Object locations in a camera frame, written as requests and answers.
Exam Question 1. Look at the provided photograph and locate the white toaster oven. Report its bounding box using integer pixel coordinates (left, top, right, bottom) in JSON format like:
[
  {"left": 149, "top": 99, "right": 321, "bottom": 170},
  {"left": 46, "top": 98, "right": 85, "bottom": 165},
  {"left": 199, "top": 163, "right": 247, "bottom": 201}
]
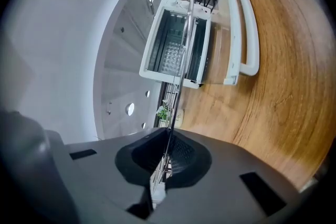
[{"left": 138, "top": 0, "right": 260, "bottom": 90}]

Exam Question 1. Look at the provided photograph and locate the white pot with green plant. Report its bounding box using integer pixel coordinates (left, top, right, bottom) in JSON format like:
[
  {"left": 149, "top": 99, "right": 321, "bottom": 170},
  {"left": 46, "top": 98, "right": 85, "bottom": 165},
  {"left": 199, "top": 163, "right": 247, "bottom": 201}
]
[{"left": 156, "top": 99, "right": 186, "bottom": 130}]

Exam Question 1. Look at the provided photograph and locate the metal wire oven rack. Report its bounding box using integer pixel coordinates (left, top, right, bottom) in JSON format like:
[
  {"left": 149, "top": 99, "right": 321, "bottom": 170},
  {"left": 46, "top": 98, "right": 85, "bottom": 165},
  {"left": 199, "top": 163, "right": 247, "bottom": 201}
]
[{"left": 149, "top": 0, "right": 197, "bottom": 208}]

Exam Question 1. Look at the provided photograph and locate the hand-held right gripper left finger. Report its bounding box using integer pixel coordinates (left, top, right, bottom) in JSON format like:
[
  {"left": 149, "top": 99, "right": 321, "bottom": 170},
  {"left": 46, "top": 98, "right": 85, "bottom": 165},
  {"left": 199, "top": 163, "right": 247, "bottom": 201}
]
[{"left": 47, "top": 127, "right": 171, "bottom": 224}]

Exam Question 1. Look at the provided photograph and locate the black metal railing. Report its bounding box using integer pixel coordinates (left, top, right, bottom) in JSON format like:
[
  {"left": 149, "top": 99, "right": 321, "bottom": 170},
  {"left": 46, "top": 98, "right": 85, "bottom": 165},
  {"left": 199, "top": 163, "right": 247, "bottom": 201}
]
[{"left": 153, "top": 81, "right": 182, "bottom": 129}]

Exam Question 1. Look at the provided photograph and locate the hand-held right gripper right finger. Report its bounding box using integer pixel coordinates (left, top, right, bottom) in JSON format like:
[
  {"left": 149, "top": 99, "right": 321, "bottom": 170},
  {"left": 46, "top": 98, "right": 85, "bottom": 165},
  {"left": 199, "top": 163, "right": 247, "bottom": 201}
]
[{"left": 154, "top": 129, "right": 302, "bottom": 224}]

